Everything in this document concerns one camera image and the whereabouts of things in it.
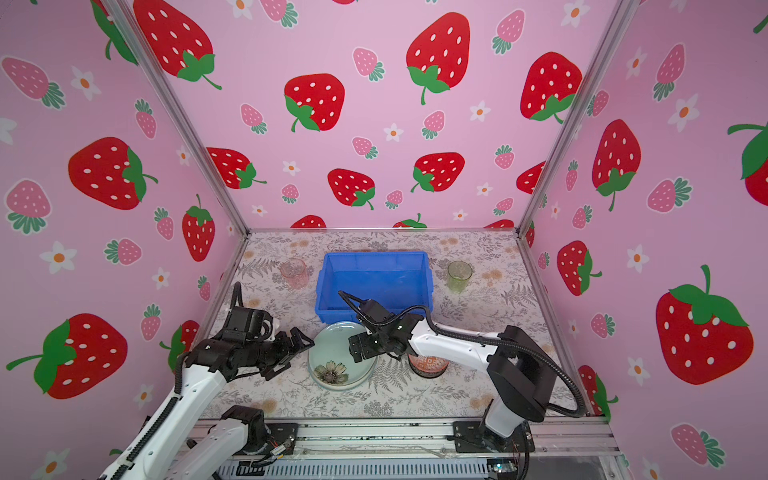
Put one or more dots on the orange patterned upturned bowl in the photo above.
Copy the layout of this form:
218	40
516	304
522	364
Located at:
429	367

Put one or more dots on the green glass cup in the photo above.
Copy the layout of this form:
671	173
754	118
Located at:
459	274

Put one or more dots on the light green flower plate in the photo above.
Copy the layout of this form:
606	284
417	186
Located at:
330	363

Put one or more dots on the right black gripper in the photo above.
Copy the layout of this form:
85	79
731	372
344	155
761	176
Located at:
363	348

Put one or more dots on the blue plastic bin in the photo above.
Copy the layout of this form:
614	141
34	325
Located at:
396	280

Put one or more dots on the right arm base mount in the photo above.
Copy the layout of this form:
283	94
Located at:
492	438

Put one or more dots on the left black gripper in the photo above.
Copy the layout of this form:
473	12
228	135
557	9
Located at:
298	340

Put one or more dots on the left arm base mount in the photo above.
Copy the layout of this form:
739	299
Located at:
262	440

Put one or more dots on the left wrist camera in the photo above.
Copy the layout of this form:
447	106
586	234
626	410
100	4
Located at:
246	326

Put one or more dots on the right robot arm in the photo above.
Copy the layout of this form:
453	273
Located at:
528	382

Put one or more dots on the pink glass cup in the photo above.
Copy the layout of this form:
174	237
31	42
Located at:
294	272

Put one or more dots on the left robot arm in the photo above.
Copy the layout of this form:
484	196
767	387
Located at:
162	450

